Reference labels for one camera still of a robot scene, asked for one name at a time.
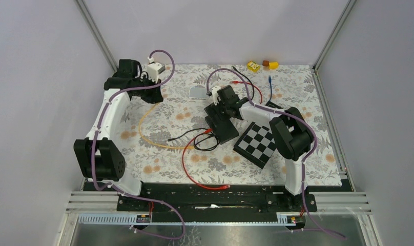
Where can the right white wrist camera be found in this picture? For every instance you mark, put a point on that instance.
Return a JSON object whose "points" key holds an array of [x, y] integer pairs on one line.
{"points": [[214, 94]]}

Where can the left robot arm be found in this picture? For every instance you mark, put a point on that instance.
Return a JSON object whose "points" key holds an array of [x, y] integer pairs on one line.
{"points": [[98, 154]]}

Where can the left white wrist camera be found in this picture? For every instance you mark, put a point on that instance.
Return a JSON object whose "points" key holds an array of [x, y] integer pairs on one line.
{"points": [[154, 69]]}

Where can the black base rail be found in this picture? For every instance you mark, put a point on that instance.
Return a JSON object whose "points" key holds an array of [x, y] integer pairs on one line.
{"points": [[238, 205]]}

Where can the black router box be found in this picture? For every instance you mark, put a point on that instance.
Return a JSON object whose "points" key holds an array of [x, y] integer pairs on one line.
{"points": [[224, 130]]}

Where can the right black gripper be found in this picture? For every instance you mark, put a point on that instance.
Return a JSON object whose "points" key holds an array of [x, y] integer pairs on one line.
{"points": [[229, 117]]}

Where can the yellow block right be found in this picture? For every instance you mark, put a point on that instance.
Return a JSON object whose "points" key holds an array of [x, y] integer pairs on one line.
{"points": [[273, 65]]}

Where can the checkered chess board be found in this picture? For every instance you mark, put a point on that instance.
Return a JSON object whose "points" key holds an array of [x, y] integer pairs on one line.
{"points": [[256, 145]]}

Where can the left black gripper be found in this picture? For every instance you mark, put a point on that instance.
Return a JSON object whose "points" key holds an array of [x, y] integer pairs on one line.
{"points": [[154, 97]]}

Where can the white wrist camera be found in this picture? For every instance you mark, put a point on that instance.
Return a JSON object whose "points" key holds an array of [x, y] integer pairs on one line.
{"points": [[154, 69], [214, 94]]}

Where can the white network switch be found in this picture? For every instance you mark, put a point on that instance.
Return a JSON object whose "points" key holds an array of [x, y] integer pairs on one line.
{"points": [[198, 93]]}

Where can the yellow patterned cube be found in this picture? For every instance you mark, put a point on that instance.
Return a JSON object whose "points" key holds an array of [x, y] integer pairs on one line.
{"points": [[252, 66]]}

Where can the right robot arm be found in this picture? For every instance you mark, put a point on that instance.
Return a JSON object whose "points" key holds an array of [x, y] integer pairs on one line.
{"points": [[292, 136]]}

